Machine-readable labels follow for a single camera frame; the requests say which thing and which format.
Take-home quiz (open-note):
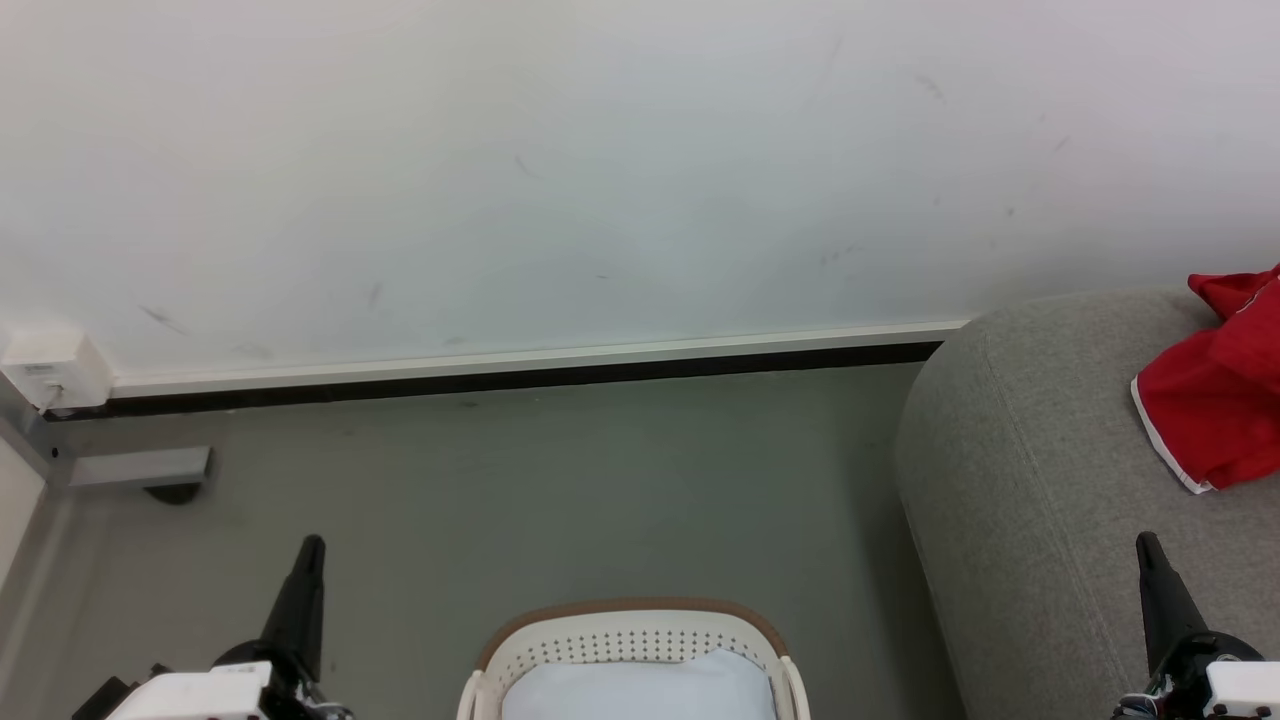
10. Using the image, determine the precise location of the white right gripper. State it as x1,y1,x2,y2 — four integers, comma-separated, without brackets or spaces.
1112,531,1280,720

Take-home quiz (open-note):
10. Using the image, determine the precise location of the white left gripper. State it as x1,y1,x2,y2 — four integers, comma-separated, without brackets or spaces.
72,534,353,720

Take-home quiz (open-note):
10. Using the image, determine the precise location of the red white sports garment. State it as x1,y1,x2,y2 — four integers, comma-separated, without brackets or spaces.
1130,264,1280,496

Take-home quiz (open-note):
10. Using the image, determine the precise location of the white perforated laundry basket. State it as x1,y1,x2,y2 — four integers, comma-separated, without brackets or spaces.
457,598,813,720

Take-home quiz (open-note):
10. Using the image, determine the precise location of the grey fabric sofa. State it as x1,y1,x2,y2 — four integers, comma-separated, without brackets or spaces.
892,285,1280,720

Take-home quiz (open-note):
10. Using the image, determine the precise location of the pale blue cloth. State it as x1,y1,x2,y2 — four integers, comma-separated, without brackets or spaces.
499,647,778,720

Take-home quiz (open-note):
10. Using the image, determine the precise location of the grey metal frame post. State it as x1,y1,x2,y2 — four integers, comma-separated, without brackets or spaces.
0,398,73,501

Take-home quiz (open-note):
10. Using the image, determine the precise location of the white wall baseboard strip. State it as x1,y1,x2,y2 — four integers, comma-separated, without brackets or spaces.
108,320,973,401

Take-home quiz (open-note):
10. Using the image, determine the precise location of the white wall socket box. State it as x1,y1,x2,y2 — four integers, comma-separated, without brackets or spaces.
0,323,115,414

